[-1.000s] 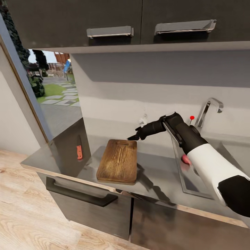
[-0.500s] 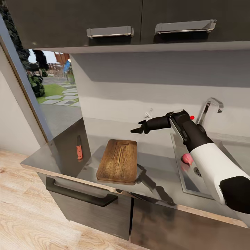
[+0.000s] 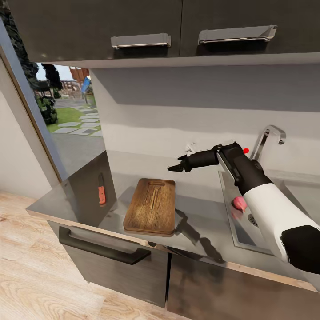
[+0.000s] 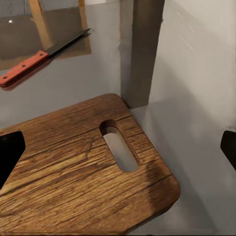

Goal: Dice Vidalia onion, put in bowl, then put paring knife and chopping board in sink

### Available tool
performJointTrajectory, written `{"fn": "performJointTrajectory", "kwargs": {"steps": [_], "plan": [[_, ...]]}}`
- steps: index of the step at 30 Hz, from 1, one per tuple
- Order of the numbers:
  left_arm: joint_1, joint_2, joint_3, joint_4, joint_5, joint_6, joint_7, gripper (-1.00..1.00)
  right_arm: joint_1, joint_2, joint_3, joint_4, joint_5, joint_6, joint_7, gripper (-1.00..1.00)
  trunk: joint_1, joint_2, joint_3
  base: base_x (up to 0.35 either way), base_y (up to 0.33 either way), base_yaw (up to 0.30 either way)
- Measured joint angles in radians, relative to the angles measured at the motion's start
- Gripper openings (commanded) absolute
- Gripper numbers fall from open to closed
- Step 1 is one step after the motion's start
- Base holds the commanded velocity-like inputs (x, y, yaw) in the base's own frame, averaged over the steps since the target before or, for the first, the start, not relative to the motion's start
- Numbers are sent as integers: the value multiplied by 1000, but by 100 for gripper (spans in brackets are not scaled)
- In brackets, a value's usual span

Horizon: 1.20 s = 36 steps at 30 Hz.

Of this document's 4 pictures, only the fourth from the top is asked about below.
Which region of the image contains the parer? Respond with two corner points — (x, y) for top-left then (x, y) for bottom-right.
(0, 29), (90, 88)

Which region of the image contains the cutting board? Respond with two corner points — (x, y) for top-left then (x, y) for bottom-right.
(0, 93), (180, 236)

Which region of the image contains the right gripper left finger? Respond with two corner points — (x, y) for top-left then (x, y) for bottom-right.
(0, 131), (26, 190)

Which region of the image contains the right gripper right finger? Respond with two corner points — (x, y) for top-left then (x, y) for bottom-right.
(220, 131), (236, 170)

